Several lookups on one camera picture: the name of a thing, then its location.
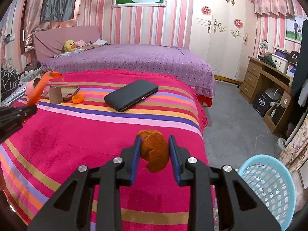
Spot orange plastic wrapper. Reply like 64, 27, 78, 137
26, 71, 62, 106

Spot orange peel piece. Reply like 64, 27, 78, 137
138, 130, 170, 173
72, 94, 85, 104

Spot pink mug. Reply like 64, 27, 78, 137
25, 77, 40, 98

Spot light blue plastic basket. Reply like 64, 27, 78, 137
238, 154, 296, 230

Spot striped pink bed blanket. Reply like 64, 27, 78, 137
1, 69, 208, 230

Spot brown cardboard cup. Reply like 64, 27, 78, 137
49, 85, 63, 104

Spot brown rectangular tray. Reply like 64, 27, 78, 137
41, 85, 79, 102

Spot floral door curtain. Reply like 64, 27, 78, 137
279, 116, 308, 173

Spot pink headboard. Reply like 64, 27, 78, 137
32, 26, 101, 63

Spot yellow duck plush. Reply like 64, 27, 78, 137
63, 40, 76, 52

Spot black quilted wallet case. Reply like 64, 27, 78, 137
104, 80, 159, 112

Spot black box under desk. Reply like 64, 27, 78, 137
253, 92, 273, 117

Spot hanging black clothes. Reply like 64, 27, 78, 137
290, 20, 307, 125

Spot grey window curtain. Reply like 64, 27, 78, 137
40, 0, 76, 22

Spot wooden desk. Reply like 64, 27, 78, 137
240, 57, 292, 135

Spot white storage box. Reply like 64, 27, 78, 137
271, 54, 288, 74

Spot purple dotted bed cover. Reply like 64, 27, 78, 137
40, 44, 215, 98

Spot desk lamp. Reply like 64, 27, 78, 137
257, 39, 268, 59

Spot white wardrobe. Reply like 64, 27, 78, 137
189, 0, 257, 82

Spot small framed couple photo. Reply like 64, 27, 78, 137
285, 15, 307, 44

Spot pink short curtain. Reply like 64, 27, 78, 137
254, 0, 295, 17

